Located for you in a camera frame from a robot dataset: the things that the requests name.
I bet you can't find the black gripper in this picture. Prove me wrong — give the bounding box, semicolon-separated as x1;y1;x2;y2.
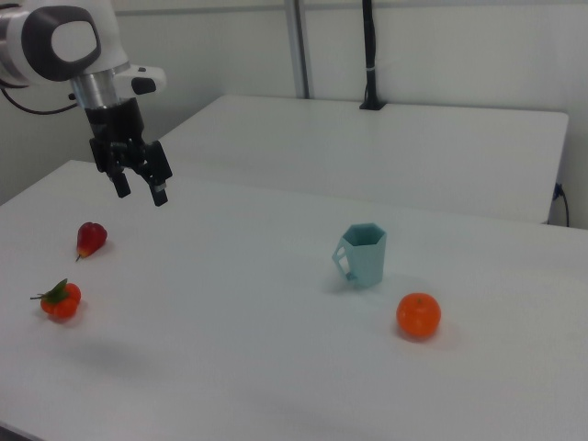
85;96;175;208

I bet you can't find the teal hexagonal mug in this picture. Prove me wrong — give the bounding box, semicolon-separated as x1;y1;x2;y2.
331;222;388;288

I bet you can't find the red toy pear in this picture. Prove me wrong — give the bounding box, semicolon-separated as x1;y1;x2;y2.
74;221;108;263

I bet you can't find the orange toy persimmon green leaf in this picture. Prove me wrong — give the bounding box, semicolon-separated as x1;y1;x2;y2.
29;277;83;320

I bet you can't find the white table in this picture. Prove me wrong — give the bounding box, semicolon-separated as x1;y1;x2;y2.
155;94;571;226

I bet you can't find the orange mandarin fruit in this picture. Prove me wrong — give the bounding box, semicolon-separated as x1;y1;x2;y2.
395;292;442;340

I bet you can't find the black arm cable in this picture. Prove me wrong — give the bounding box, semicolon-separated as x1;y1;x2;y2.
0;85;78;116

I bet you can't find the grey aluminium wall post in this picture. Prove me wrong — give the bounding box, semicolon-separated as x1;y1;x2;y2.
283;0;316;99

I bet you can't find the black camera pole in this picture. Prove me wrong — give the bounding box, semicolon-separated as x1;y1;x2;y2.
360;0;380;106

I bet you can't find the black table cable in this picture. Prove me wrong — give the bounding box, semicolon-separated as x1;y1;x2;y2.
552;182;571;228

